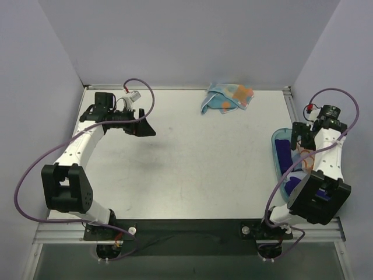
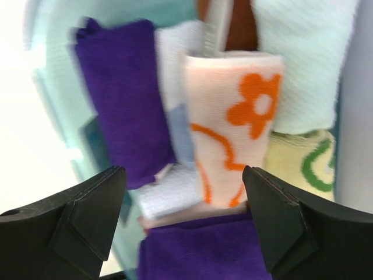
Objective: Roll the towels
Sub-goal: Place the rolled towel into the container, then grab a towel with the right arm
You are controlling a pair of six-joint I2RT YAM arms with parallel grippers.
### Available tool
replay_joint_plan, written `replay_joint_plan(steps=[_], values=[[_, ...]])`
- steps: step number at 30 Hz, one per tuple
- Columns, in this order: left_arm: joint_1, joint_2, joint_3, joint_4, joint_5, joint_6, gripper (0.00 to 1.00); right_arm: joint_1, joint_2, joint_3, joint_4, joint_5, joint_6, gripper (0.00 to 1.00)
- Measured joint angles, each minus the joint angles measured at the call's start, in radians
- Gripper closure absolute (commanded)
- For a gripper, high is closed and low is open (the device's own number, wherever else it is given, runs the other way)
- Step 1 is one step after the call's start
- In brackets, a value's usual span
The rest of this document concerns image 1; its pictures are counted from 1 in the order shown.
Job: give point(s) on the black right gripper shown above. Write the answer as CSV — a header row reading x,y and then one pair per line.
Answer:
x,y
301,128

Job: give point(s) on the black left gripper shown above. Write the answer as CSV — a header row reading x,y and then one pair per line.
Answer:
x,y
135,125

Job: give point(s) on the orange flower pattern towel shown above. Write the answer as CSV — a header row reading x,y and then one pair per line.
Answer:
x,y
307,164

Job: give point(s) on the blue orange patterned towel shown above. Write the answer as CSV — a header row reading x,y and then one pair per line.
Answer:
x,y
226,97

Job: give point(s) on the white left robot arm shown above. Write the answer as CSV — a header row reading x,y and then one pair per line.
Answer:
x,y
66,186

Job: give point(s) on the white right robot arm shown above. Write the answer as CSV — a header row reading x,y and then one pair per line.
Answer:
x,y
322,192

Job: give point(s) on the teal plastic basket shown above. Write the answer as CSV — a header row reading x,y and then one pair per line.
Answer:
x,y
280,134

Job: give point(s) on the purple rolled towel back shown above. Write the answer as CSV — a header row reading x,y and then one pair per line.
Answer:
x,y
283,154

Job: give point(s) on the purple rolled towel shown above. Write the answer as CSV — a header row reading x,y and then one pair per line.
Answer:
x,y
292,180
283,154

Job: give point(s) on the purple rolled towel front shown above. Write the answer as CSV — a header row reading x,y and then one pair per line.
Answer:
x,y
292,180

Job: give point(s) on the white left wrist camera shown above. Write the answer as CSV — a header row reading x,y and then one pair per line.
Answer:
x,y
132,96

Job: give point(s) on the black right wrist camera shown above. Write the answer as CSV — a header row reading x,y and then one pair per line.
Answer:
x,y
329,112

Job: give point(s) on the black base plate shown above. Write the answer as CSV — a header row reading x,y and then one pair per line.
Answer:
x,y
189,237

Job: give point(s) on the aluminium front rail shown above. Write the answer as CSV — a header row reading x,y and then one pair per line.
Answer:
x,y
72,233

